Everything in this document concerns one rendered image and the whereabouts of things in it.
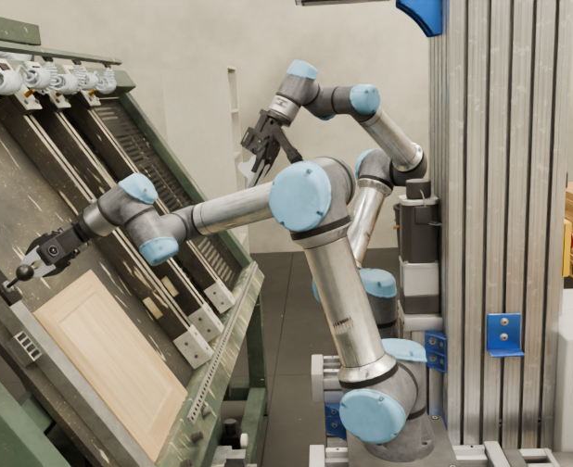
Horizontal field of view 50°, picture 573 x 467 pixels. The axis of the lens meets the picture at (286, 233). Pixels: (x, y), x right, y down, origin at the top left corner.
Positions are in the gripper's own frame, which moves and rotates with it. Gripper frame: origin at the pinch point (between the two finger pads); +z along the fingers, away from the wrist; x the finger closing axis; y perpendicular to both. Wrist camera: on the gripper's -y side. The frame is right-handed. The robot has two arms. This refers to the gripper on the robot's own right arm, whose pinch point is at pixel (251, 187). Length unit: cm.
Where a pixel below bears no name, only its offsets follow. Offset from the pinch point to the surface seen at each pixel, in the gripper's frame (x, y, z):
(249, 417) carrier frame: -154, 11, 102
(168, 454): 1, -14, 71
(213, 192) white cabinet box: -346, 186, 12
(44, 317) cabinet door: 20, 25, 52
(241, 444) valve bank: -38, -20, 73
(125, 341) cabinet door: -10, 18, 57
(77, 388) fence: 23, 6, 61
